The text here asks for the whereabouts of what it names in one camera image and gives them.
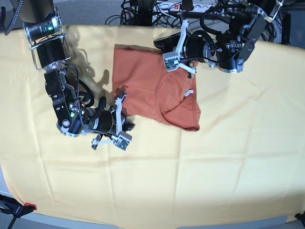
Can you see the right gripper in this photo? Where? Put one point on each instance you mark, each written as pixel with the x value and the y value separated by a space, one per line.
pixel 106 120

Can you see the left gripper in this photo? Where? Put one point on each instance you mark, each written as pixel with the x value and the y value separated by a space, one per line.
pixel 195 48

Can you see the orange T-shirt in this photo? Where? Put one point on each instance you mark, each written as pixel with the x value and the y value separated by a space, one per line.
pixel 166 97

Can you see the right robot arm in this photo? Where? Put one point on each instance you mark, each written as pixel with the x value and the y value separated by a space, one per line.
pixel 72 99

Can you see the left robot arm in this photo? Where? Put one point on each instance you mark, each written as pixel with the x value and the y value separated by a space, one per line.
pixel 227 50

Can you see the white power strip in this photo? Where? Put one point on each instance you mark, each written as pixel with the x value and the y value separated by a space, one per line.
pixel 170 8

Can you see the black upright stand right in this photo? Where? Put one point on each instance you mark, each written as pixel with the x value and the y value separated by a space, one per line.
pixel 286 28

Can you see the yellow table cloth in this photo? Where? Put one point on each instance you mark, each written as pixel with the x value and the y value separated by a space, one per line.
pixel 246 163

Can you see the blue black bar clamp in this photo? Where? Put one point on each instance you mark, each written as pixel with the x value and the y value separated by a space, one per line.
pixel 11 206

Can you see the black clamp right corner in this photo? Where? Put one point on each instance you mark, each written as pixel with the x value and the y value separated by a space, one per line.
pixel 301 217

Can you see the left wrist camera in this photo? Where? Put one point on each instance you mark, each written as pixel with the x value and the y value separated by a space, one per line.
pixel 176 59

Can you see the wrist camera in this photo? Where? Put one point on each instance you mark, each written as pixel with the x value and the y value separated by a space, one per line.
pixel 176 59
pixel 120 139

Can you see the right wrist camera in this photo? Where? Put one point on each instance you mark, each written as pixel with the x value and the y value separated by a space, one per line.
pixel 120 139

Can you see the black central post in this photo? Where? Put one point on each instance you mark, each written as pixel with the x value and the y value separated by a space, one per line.
pixel 145 12

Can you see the black clamp handle top left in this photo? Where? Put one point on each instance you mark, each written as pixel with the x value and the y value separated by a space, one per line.
pixel 3 29

